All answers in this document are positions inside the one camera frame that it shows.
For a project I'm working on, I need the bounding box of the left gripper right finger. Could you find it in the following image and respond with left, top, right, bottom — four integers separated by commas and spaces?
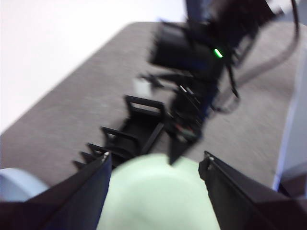
198, 150, 307, 230

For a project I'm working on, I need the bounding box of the green round plate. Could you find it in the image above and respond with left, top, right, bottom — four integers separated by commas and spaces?
95, 153, 221, 230

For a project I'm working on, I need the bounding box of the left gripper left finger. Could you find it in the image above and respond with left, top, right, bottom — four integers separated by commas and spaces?
0, 151, 113, 230

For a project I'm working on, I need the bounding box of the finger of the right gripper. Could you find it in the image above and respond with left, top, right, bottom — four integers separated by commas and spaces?
168, 137, 204, 166

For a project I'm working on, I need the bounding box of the black plastic plate rack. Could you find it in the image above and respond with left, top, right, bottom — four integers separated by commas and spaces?
71, 94, 168, 173

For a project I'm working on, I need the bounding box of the blue round plate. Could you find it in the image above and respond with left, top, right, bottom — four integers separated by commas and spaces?
0, 167, 48, 203

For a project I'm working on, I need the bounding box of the black cable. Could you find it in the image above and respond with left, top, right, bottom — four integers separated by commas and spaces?
211, 0, 301, 114

